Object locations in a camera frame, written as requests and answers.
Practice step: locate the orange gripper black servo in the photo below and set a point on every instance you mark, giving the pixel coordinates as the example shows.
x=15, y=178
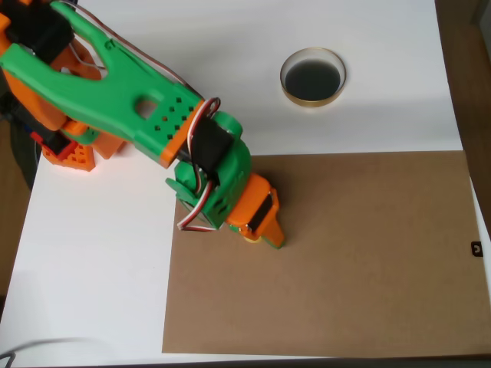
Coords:
x=256, y=205

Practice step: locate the small yellow plastic piece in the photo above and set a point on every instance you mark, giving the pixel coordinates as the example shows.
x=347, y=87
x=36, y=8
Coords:
x=253, y=240

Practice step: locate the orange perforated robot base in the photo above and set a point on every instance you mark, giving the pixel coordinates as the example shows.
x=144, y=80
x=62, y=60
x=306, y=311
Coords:
x=80, y=157

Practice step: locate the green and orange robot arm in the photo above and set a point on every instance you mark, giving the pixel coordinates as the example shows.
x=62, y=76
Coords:
x=115, y=96

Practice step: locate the round gold-rimmed dish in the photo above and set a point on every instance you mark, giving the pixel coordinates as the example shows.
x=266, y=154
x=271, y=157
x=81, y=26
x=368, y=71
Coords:
x=310, y=80

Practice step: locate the brown cardboard mat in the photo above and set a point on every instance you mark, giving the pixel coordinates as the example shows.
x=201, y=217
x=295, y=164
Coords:
x=345, y=249

